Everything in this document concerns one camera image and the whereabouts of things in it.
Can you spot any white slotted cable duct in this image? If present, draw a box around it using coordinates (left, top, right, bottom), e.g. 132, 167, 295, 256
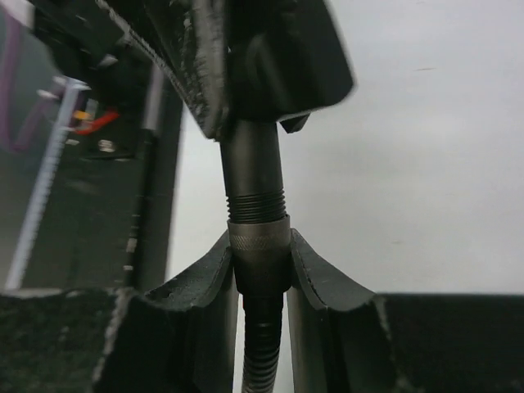
5, 78, 88, 291

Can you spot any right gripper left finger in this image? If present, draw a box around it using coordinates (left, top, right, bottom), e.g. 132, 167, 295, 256
1, 235, 237, 392

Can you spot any dark corrugated flexible hose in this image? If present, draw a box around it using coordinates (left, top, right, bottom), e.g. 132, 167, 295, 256
226, 215, 292, 393

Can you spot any black T-shaped connector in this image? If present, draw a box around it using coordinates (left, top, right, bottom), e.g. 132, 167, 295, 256
220, 1, 355, 224

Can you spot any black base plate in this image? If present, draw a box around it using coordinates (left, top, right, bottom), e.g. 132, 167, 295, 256
17, 75, 183, 291

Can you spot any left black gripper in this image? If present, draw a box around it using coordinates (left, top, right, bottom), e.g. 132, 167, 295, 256
30, 0, 229, 141

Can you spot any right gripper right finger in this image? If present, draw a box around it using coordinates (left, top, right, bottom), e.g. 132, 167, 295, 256
287, 231, 523, 392

